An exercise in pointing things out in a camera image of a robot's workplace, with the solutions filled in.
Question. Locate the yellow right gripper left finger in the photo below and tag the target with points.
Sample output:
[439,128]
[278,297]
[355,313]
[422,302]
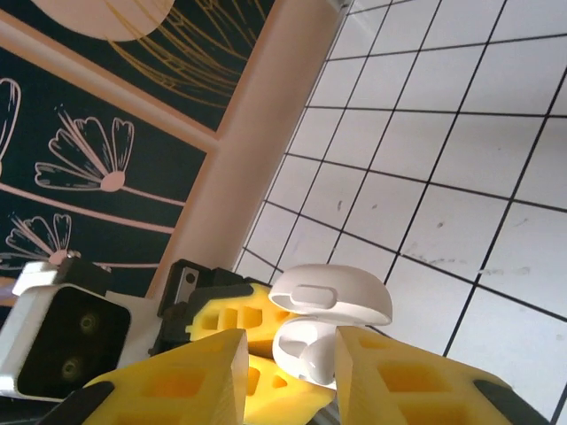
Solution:
[221,354]

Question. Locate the white earbud charging case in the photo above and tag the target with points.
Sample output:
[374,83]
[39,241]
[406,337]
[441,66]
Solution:
[336,288]

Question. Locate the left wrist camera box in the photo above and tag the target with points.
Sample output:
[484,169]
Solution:
[71,336]

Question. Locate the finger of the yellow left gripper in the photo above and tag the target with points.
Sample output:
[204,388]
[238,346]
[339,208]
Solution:
[261,310]
[288,398]

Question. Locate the white earbud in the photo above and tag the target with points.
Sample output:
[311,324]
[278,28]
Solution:
[316,360]

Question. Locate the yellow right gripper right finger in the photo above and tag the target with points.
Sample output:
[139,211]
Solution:
[354,367]

